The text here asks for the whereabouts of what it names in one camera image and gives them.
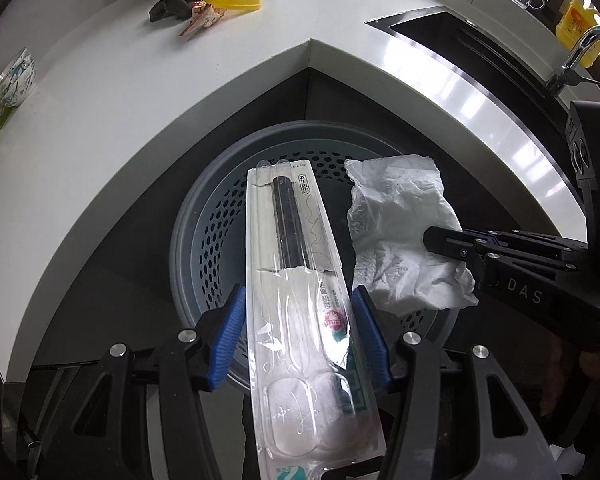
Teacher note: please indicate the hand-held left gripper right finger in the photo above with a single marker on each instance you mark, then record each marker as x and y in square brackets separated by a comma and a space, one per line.
[370, 330]

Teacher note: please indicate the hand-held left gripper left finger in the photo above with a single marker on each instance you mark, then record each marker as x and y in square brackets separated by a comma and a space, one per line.
[227, 330]

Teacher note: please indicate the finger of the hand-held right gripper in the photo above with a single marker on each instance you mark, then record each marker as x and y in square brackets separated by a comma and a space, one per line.
[530, 239]
[460, 250]

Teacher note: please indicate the clear plastic blister pack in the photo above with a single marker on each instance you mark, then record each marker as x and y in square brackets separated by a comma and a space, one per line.
[300, 350]

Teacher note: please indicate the white tissue paper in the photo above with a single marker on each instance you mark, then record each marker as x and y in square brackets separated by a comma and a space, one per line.
[395, 210]

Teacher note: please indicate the grey perforated plastic basket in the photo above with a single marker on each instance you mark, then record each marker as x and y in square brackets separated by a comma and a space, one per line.
[220, 225]

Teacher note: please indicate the metal faucet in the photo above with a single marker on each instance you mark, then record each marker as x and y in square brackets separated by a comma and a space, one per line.
[575, 57]

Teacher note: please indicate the steel kitchen sink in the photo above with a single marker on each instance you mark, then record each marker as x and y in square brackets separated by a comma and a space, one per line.
[480, 45]

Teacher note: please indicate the yellow bottle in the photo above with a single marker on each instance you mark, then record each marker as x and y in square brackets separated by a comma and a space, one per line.
[577, 27]

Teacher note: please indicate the crumpled snack wrapper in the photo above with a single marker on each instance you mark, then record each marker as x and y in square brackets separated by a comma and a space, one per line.
[200, 20]

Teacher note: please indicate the dark cloth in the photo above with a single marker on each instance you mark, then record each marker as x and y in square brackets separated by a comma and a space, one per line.
[172, 2]

